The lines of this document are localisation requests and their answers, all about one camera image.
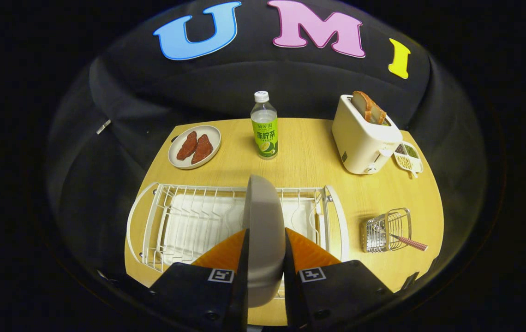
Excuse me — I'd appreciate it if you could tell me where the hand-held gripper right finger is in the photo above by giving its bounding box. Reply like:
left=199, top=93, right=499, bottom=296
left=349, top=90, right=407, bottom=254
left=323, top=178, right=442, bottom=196
left=283, top=227, right=394, bottom=330

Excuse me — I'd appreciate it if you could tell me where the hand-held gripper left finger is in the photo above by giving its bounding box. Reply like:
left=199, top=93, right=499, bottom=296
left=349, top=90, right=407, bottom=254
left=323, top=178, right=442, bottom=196
left=148, top=228, right=251, bottom=332

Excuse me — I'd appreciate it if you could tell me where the beige plate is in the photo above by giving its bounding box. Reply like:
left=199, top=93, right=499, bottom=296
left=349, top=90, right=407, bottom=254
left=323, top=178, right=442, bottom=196
left=243, top=174, right=287, bottom=308

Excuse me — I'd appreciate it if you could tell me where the white wire dish rack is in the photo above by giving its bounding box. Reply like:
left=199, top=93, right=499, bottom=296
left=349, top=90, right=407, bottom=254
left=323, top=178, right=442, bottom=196
left=126, top=182, right=350, bottom=273

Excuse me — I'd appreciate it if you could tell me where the metal wire basket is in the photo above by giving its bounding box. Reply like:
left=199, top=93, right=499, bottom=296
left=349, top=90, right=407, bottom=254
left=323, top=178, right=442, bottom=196
left=362, top=208, right=412, bottom=253

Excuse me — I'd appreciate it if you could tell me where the spoon with red checked handle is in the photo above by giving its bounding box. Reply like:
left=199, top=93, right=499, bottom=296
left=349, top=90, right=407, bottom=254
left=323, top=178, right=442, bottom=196
left=374, top=226, right=429, bottom=252

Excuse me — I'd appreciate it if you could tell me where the small beige dish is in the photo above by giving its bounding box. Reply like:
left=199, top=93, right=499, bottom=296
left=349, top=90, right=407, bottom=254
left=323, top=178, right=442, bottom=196
left=168, top=125, right=221, bottom=170

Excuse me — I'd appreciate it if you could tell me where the white divided dish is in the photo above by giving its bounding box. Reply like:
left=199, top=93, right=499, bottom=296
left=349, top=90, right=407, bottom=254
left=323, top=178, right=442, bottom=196
left=392, top=141, right=424, bottom=178

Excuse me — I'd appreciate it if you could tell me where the red meat slice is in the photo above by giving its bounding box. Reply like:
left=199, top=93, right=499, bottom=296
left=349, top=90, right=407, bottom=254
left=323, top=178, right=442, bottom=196
left=191, top=134, right=214, bottom=165
left=176, top=131, right=198, bottom=161

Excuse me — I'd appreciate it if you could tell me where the green label drink bottle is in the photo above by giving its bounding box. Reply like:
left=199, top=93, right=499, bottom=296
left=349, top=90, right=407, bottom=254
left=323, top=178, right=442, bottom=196
left=251, top=91, right=279, bottom=160

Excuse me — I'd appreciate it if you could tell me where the white toaster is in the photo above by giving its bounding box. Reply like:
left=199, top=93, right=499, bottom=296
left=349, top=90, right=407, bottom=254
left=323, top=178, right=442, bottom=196
left=331, top=95, right=403, bottom=175

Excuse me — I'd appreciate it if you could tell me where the black backdrop cloth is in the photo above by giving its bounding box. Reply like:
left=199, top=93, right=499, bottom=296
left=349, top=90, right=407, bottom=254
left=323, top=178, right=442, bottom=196
left=46, top=0, right=487, bottom=286

